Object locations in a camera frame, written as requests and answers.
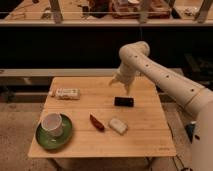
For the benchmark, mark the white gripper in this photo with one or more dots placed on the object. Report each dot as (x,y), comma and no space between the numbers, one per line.
(124,74)

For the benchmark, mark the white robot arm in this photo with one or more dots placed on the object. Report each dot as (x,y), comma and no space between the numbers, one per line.
(192,96)

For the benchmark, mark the black rectangular block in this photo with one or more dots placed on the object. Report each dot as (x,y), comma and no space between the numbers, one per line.
(124,101)

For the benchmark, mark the white wrapped packet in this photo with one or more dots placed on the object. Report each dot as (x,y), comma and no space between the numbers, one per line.
(118,126)

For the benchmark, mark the red chili pepper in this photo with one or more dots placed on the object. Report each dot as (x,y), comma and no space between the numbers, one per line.
(96,123)

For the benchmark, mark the wooden folding table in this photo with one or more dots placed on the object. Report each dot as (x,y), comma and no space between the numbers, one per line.
(148,134)

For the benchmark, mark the white lying bottle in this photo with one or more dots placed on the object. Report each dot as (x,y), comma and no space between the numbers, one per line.
(65,93)

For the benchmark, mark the white ceramic cup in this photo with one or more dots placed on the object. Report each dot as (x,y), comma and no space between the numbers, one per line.
(52,124)

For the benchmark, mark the black foot pedal box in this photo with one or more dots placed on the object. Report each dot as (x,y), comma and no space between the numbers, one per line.
(190,130)

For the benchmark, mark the long wooden bench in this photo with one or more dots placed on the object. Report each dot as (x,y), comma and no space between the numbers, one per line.
(56,72)

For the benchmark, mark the green saucer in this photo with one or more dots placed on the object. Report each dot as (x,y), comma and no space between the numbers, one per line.
(49,142)

